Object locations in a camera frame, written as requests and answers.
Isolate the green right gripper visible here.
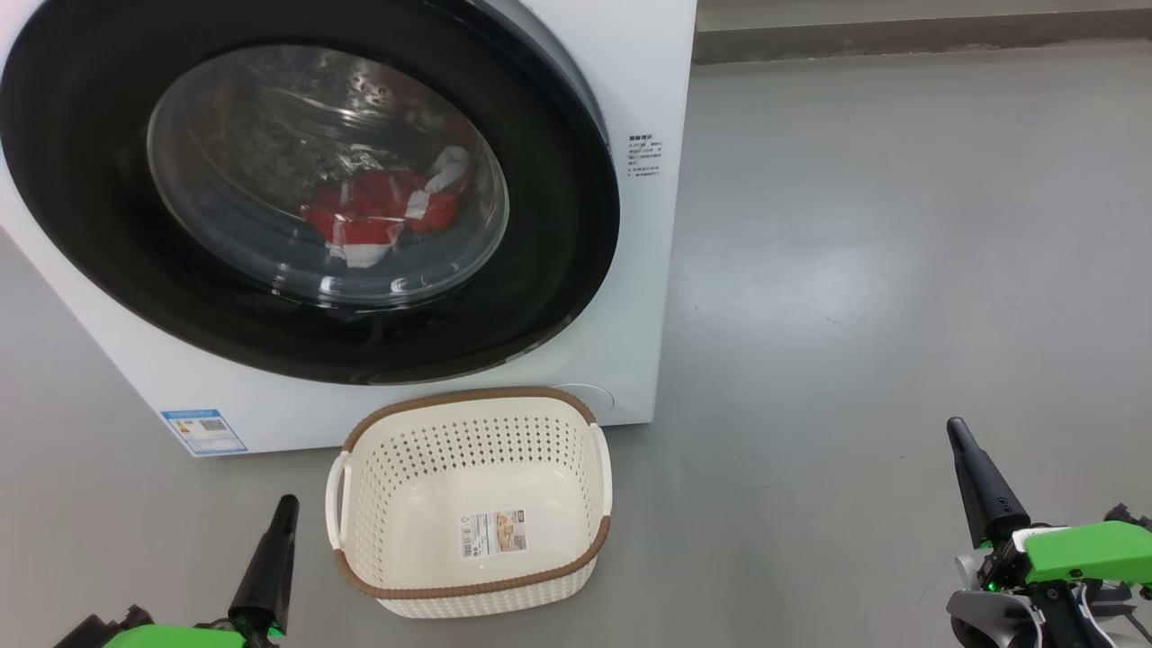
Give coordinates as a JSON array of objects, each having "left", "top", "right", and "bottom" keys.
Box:
[{"left": 946, "top": 417, "right": 1152, "bottom": 595}]

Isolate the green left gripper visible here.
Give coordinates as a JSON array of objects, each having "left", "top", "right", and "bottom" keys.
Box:
[{"left": 102, "top": 493, "right": 301, "bottom": 648}]

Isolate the red garment white patch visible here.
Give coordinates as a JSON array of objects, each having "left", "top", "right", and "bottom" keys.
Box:
[{"left": 301, "top": 171, "right": 424, "bottom": 271}]

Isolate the silver washing machine door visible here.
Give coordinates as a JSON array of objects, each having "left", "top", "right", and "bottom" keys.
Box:
[{"left": 0, "top": 0, "right": 622, "bottom": 386}]

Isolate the cream perforated basket brown rim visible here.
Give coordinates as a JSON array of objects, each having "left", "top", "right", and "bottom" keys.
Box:
[{"left": 324, "top": 387, "right": 614, "bottom": 620}]

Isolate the printed product label sticker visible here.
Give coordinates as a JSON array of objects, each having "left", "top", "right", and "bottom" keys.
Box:
[{"left": 460, "top": 509, "right": 529, "bottom": 560}]

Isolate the white front-load washing machine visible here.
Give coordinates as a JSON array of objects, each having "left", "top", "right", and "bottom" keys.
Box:
[{"left": 0, "top": 0, "right": 698, "bottom": 458}]

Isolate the stainless steel washing machine drum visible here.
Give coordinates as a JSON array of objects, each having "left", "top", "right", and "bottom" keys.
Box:
[{"left": 148, "top": 45, "right": 510, "bottom": 307}]

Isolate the blue energy label sticker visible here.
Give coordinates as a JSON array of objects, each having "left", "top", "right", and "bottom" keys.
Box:
[{"left": 160, "top": 409, "right": 249, "bottom": 457}]

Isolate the round drain filter cover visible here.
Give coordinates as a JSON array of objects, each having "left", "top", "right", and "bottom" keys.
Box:
[{"left": 549, "top": 384, "right": 616, "bottom": 425}]

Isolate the printed text notice label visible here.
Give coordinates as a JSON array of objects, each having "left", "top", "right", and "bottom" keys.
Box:
[{"left": 626, "top": 135, "right": 668, "bottom": 180}]

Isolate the dark grey wall baseboard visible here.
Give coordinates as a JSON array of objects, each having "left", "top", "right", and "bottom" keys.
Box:
[{"left": 693, "top": 9, "right": 1152, "bottom": 66}]

